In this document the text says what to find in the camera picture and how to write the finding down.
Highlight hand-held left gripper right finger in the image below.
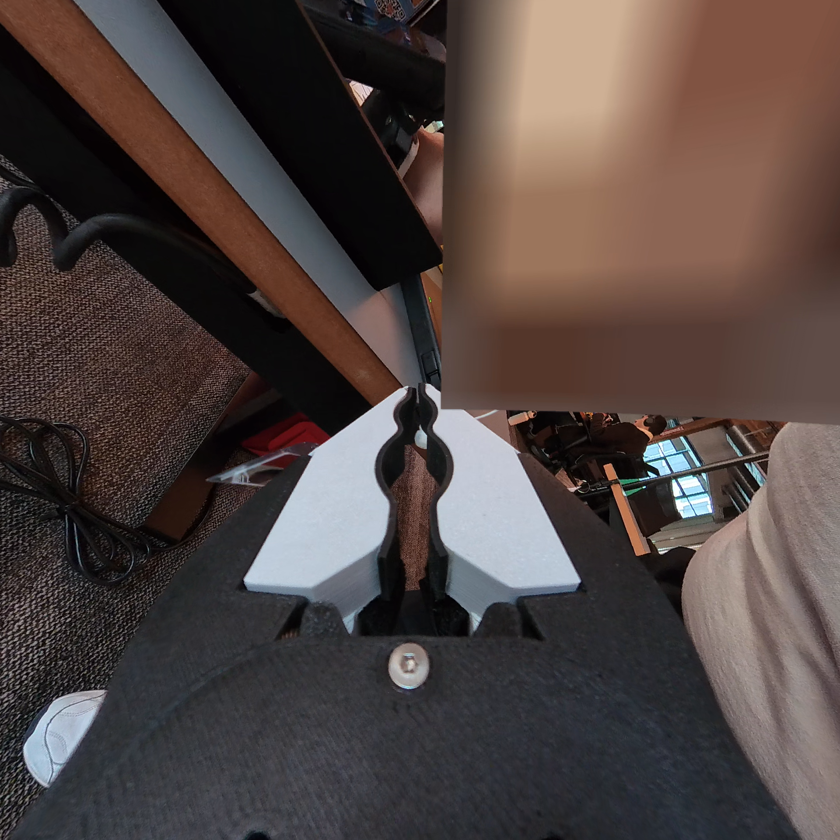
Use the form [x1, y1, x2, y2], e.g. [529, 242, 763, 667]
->
[419, 384, 584, 635]

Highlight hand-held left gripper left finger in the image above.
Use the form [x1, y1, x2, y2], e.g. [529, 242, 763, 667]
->
[243, 386, 421, 635]

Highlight person's right forearm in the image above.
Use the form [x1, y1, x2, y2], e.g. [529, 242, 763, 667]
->
[406, 128, 447, 232]

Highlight white desk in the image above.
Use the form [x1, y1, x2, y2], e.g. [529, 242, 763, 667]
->
[72, 0, 427, 401]

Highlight clear plastic wrapper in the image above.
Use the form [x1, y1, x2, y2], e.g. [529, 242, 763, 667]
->
[206, 443, 320, 488]

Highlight red bin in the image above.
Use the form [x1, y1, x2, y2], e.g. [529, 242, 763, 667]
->
[239, 412, 332, 470]

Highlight white sneaker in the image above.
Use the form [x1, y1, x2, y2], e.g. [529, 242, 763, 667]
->
[23, 689, 109, 788]

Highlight wooden-edged grey table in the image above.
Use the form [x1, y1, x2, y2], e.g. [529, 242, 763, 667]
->
[0, 0, 403, 403]

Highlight black open box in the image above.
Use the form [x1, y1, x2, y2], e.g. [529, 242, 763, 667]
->
[164, 0, 445, 291]

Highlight thin black cable bundle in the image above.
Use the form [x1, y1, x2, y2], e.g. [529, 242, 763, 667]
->
[0, 415, 198, 586]

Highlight thick black cable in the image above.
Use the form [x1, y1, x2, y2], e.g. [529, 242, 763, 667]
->
[52, 213, 260, 298]
[0, 187, 70, 266]

